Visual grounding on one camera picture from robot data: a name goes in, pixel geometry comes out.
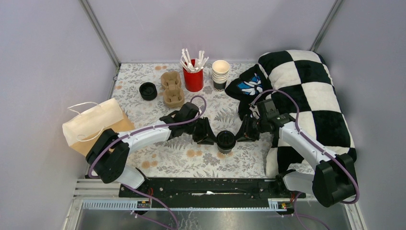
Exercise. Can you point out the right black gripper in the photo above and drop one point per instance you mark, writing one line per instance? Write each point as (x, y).
(246, 123)

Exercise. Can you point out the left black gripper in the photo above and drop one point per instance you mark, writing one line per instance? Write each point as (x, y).
(207, 135)

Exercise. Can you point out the black plastic cup lid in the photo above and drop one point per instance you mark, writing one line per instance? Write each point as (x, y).
(225, 140)

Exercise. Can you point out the cardboard cup carrier tray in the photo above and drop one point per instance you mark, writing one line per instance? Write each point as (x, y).
(173, 94)

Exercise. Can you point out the black paper coffee cup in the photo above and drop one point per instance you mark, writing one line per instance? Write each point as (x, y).
(225, 149)

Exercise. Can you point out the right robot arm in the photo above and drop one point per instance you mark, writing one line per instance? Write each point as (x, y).
(334, 179)

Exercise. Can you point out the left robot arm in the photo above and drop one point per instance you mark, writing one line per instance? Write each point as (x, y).
(109, 153)

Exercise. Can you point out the brown paper takeout bag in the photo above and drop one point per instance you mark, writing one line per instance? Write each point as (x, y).
(82, 131)

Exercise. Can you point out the black cloth blue print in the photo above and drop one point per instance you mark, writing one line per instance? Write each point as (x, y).
(246, 88)

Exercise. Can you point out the red straw holder cup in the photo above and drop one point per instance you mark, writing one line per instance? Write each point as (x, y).
(193, 81)

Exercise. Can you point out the floral patterned table mat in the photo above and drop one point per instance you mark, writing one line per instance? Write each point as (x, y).
(181, 157)

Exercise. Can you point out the stack of paper cups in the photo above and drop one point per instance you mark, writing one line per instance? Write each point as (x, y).
(220, 73)

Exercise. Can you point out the stack of black lids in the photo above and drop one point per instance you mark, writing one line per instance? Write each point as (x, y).
(148, 91)

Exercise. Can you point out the black white checkered pillow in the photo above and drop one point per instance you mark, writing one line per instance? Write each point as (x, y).
(303, 83)

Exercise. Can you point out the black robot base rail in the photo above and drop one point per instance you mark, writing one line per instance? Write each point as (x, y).
(239, 193)

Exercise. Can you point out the right aluminium frame post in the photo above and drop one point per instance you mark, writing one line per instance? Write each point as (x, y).
(326, 24)

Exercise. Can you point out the aluminium frame post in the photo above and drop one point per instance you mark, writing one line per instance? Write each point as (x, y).
(326, 24)
(100, 32)

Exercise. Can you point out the left aluminium frame post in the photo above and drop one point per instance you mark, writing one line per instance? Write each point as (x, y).
(100, 32)

